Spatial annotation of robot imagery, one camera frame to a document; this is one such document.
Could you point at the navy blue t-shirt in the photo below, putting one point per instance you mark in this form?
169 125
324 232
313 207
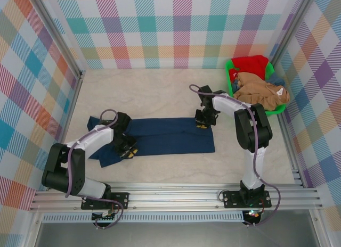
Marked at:
173 140

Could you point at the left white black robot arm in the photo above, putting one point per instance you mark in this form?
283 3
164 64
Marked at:
61 172

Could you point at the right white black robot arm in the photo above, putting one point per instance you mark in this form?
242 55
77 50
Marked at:
253 130

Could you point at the green plastic basket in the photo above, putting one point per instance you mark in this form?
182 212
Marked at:
229 79

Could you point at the tan t-shirt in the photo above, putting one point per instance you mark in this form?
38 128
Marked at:
253 95

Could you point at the red t-shirt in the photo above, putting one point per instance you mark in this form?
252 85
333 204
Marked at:
250 64

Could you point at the black controller board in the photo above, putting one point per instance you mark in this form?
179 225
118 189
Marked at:
102 218
253 217

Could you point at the grey metal panel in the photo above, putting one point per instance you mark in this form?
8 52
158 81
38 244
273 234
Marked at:
173 236

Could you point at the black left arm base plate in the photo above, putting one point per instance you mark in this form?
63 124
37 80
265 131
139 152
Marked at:
121 199

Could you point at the aluminium mounting rail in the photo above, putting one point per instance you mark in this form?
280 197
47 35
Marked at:
173 199

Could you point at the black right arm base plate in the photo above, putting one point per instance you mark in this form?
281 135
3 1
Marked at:
229 199

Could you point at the aluminium frame post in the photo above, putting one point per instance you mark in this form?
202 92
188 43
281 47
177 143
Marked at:
57 36
293 26

